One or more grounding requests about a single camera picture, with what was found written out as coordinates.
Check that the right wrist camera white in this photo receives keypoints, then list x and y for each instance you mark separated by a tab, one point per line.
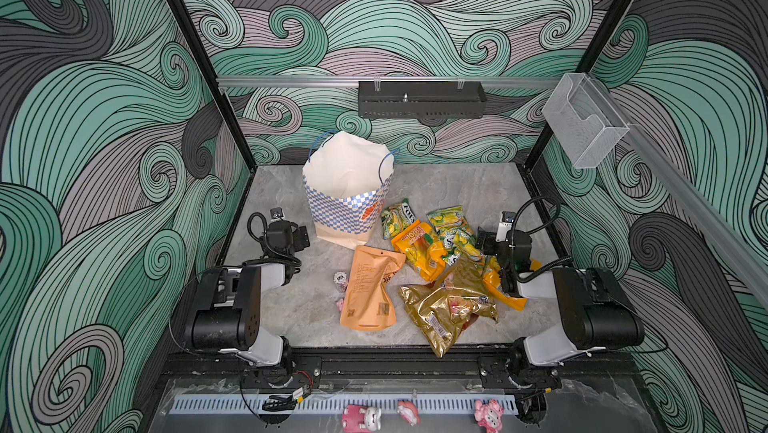
505	225

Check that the grey right wall rail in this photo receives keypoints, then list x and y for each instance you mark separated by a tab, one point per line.
712	173

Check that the yellow orange candy bag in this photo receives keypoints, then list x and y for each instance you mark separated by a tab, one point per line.
423	249

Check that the small patterned cylinder toy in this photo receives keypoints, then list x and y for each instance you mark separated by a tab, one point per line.
341	281

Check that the grey horizontal wall rail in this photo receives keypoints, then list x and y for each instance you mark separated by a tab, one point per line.
304	81

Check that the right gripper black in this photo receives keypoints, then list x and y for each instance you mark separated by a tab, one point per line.
490	241

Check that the pink bear toy right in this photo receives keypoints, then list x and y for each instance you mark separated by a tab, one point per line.
488	415

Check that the clear plastic wall holder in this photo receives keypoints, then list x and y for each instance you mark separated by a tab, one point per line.
585	119

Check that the gold foil snack bag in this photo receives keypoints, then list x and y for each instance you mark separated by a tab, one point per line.
443	309

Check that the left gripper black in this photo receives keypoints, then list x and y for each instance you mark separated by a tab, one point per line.
297	238

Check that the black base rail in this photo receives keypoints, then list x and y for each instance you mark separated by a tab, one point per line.
490	366

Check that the blue checkered paper bag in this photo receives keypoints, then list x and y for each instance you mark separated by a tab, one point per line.
346	180

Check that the orange snack pouch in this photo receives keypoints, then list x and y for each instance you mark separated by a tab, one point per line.
367	306

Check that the green Fox's candy bag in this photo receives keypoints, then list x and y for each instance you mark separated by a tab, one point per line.
445	219
397	218

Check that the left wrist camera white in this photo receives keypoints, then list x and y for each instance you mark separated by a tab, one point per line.
276	215

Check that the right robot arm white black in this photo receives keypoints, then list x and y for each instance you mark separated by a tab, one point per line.
595	314

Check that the pink white toy left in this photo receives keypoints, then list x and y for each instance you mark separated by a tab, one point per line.
356	419

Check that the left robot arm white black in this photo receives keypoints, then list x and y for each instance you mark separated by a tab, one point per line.
225	315

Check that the black wall tray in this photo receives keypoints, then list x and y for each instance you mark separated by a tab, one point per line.
421	100

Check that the pink toy middle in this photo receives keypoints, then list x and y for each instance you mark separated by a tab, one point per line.
408	412

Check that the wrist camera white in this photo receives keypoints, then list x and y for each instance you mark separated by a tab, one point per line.
276	215
505	225

